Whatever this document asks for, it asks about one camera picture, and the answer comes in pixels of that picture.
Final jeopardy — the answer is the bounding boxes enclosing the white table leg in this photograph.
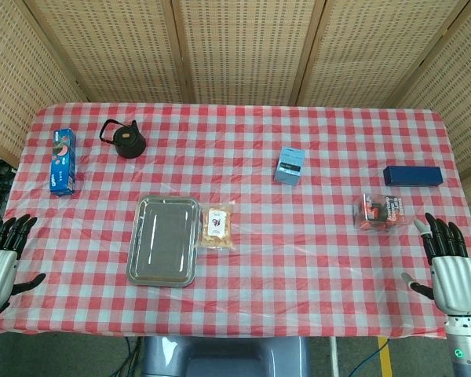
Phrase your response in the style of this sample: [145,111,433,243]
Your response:
[328,337,339,377]

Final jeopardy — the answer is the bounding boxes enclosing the black cast iron kettle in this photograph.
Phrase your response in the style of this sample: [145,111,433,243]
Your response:
[98,119,148,160]

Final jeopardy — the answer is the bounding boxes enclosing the blue Oreo cookie box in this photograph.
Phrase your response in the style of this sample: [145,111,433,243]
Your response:
[49,128,79,197]

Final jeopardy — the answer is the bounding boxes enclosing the silver metal tray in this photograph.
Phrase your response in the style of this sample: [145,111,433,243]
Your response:
[126,194,203,288]

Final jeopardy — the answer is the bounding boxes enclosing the grey-blue robot torso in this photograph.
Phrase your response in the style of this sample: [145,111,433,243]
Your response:
[140,336,312,377]

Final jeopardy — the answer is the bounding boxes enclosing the clear pack red black items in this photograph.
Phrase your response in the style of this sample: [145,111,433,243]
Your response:
[352,192,414,234]

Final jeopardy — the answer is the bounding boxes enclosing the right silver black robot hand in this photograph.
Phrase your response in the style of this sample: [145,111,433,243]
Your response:
[400,212,471,315]

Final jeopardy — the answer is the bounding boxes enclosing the red white checkered tablecloth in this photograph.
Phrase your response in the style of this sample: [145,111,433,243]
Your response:
[0,102,471,340]

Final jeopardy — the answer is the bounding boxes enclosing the clear snack bag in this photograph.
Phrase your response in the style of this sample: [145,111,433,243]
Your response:
[195,200,237,253]

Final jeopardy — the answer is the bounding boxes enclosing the woven bamboo screen panel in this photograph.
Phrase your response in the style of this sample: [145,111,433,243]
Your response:
[23,0,197,104]
[171,0,330,106]
[0,0,88,168]
[290,0,470,108]
[392,0,471,221]

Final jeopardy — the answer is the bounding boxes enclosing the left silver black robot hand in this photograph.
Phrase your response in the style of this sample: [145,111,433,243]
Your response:
[0,214,47,315]

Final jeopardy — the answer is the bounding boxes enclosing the light blue carton box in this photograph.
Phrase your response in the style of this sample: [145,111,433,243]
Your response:
[273,146,306,186]

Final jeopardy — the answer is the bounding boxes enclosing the dark blue long box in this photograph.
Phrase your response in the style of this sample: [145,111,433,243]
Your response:
[383,165,444,189]

